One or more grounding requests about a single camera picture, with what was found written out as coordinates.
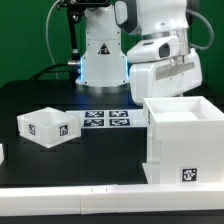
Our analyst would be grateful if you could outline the grey cable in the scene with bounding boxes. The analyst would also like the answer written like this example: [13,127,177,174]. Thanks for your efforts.
[45,1,64,66]

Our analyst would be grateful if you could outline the white drawer cabinet box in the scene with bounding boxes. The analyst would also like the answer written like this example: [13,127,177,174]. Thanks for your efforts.
[143,96,224,184]

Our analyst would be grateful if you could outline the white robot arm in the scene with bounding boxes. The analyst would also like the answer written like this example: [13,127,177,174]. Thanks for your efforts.
[77,0,202,105]

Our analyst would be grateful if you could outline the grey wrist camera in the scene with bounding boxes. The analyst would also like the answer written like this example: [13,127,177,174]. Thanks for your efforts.
[127,36,180,63]

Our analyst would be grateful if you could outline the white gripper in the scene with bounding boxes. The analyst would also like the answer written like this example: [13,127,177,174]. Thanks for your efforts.
[130,48,202,105]

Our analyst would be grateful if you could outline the marker sheet on table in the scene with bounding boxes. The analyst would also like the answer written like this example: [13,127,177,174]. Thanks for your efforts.
[68,109,147,129]

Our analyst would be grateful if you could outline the white front fence rail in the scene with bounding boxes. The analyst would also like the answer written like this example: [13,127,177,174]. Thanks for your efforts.
[0,182,224,217]

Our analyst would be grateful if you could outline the black camera stand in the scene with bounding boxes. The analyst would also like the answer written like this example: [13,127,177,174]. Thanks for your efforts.
[56,0,84,88]

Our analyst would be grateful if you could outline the white open drawer tray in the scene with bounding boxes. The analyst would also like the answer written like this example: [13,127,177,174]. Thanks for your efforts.
[17,107,81,148]

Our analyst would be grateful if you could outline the black cables on table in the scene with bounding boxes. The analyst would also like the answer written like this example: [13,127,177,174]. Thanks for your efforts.
[29,62,81,81]

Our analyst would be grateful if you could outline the white left fence block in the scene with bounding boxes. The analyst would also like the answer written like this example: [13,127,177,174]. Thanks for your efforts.
[0,144,4,165]

